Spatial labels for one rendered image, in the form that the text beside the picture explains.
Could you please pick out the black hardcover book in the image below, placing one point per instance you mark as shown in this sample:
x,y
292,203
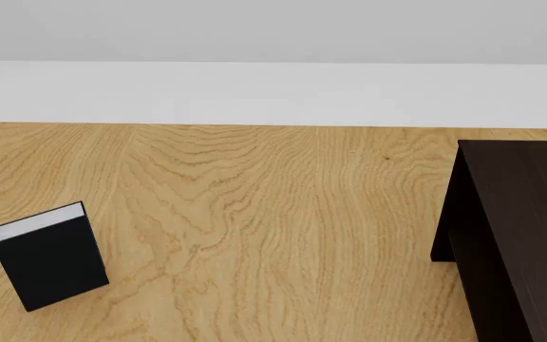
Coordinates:
x,y
52,260

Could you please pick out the dark brown wooden table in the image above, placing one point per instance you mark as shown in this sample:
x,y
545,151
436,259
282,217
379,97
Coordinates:
x,y
525,231

